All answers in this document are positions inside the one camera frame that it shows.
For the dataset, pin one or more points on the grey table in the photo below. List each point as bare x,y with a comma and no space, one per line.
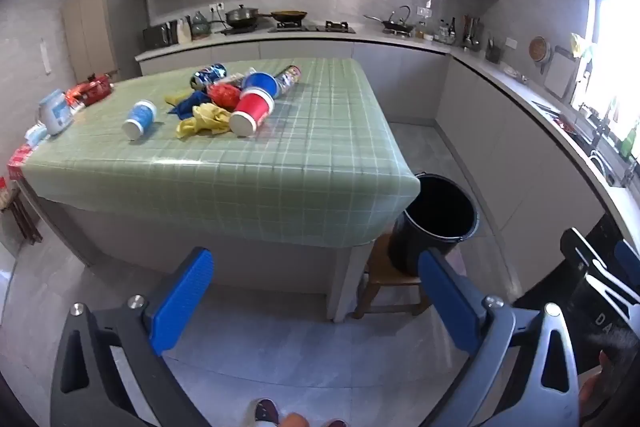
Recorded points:
225,262

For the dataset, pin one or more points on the dark wooden stool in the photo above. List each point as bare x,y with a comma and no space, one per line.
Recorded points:
22,217

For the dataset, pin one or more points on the white jug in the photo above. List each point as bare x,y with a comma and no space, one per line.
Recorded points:
185,32

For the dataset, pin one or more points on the cluster of seasoning bottles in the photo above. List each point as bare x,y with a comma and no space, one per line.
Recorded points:
442,32

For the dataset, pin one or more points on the person's leg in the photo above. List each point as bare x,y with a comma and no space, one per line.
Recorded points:
292,421

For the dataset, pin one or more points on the person's right hand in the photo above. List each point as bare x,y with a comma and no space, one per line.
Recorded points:
591,389

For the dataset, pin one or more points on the round bamboo lid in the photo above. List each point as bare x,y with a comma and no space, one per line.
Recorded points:
539,49

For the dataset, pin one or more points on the kitchen sink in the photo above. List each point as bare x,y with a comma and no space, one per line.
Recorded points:
587,147

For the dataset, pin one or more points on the red paper cup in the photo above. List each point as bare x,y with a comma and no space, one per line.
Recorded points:
252,107

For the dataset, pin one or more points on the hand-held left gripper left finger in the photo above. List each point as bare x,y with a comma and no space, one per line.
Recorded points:
182,302

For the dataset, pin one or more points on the blue paper bowl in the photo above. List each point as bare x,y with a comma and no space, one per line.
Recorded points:
260,82

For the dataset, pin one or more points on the red bowl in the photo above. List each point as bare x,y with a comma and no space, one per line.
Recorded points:
565,124

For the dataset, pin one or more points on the white jar blue label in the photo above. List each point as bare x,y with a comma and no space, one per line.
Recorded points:
56,112

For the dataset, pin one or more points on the red plastic bag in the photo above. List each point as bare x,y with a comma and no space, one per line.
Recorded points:
225,94

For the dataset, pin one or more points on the black bucket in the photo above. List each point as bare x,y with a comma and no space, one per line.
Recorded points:
405,247

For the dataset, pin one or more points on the window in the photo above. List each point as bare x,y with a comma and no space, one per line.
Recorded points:
612,57

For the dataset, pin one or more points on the white cutting board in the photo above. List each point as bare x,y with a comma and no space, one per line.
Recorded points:
560,74

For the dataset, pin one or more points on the sink faucet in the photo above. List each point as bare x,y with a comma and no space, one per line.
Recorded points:
602,127

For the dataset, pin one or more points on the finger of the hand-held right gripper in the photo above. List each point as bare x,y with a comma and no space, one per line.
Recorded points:
577,252
629,257

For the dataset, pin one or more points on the white wall paper strip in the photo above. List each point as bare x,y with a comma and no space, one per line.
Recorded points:
46,56

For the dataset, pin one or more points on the red cooking pot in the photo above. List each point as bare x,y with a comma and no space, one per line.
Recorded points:
95,91

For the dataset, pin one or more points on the metal utensil holder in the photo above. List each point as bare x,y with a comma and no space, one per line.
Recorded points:
470,34

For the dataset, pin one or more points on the blue tissue pack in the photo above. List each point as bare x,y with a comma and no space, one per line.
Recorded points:
37,136

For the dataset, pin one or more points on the patterned chips tube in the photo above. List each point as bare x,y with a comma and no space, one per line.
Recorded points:
287,79

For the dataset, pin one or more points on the white dish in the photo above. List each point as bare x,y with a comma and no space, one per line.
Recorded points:
514,73

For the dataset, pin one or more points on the yellow hanging cloth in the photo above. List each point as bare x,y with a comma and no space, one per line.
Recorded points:
580,46

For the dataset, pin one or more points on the red packets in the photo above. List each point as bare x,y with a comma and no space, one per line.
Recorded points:
20,162

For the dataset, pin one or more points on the green ceramic vase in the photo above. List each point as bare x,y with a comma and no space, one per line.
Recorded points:
201,26

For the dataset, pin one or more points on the black chopstick holder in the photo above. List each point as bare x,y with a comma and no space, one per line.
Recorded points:
493,53

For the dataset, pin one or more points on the blue cloth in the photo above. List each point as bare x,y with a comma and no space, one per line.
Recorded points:
195,104

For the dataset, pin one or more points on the frying pan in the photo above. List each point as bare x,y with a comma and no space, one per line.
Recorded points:
289,15

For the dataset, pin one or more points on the light wooden stool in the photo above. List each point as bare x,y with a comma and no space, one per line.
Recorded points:
385,282

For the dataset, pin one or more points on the green bottle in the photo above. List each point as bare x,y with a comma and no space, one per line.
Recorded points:
630,144

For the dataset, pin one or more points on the black gas stove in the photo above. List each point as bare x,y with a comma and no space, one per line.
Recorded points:
312,28

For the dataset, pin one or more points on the wok with lid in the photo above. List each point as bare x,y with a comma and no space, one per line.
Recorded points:
241,17

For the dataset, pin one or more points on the beige refrigerator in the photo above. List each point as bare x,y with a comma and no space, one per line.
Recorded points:
95,27

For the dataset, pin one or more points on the blue soda can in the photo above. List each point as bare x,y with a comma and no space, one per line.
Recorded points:
210,74

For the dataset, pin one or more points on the yellow cloth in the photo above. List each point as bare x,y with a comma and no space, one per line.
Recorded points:
580,46
205,119

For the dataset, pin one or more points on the black induction cooker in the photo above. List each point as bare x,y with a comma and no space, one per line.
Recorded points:
240,30

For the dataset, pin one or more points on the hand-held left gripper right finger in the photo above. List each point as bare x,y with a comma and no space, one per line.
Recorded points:
450,302

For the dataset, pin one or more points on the black microwave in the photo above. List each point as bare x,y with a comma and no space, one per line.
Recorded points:
156,37

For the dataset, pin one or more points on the blue white paper cup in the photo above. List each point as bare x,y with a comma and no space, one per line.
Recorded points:
140,117

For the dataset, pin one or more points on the person's shoe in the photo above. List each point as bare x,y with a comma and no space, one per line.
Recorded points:
266,411
335,423

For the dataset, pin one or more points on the green checked tablecloth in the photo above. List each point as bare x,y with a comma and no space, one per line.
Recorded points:
300,147

